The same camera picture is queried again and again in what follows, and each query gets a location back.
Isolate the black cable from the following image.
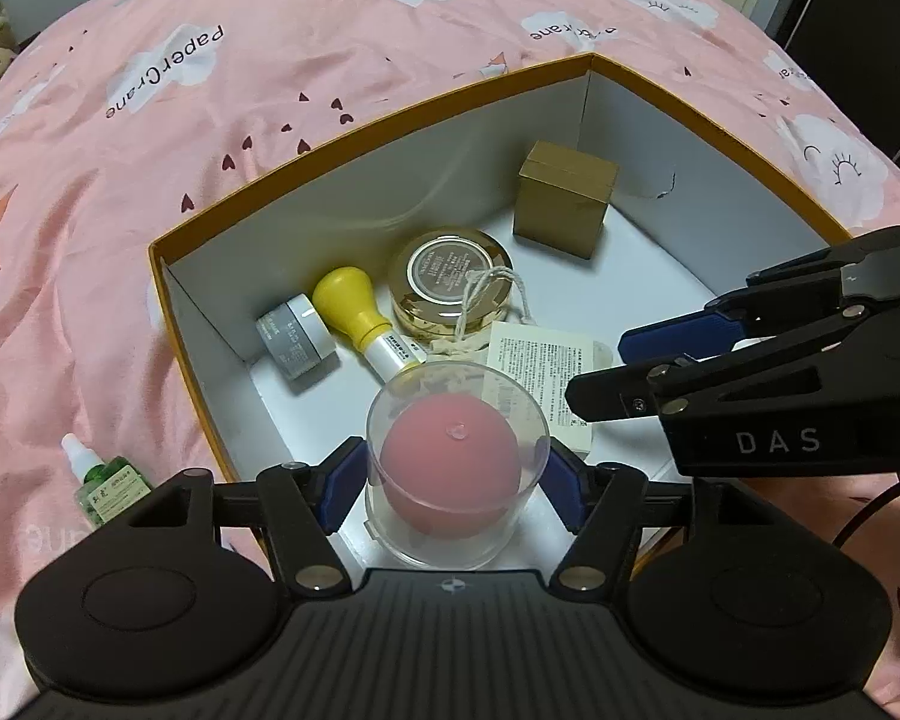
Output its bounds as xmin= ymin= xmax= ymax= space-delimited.
xmin=831 ymin=469 xmax=900 ymax=550

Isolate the gold cream jar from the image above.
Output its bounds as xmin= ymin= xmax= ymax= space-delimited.
xmin=388 ymin=229 xmax=516 ymax=342

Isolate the clear container with pink sponge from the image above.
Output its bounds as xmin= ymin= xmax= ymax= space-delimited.
xmin=365 ymin=361 xmax=552 ymax=569

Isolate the white printed carton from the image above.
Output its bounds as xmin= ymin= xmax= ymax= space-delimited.
xmin=487 ymin=320 xmax=616 ymax=455

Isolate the small brown cardboard box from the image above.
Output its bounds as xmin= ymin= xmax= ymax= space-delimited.
xmin=512 ymin=140 xmax=618 ymax=260

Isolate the pink printed blanket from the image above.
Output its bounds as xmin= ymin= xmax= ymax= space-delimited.
xmin=0 ymin=0 xmax=900 ymax=698

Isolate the green spray bottle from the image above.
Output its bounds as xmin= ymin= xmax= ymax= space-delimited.
xmin=61 ymin=433 xmax=158 ymax=530

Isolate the yellow-capped tube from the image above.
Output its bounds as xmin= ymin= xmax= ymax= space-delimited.
xmin=313 ymin=268 xmax=425 ymax=383

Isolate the dark cabinet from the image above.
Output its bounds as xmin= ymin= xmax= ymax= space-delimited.
xmin=784 ymin=0 xmax=900 ymax=233

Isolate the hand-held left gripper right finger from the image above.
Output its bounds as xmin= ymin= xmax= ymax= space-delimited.
xmin=544 ymin=436 xmax=728 ymax=592

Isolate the orange cardboard box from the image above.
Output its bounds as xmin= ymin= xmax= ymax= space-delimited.
xmin=148 ymin=52 xmax=856 ymax=578

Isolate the small grey white jar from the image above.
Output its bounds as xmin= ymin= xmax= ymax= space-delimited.
xmin=255 ymin=294 xmax=338 ymax=381

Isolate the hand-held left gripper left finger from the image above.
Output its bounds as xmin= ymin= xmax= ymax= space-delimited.
xmin=146 ymin=436 xmax=368 ymax=593

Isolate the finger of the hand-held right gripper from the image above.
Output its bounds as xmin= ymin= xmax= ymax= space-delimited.
xmin=617 ymin=225 xmax=900 ymax=366
xmin=566 ymin=276 xmax=900 ymax=422

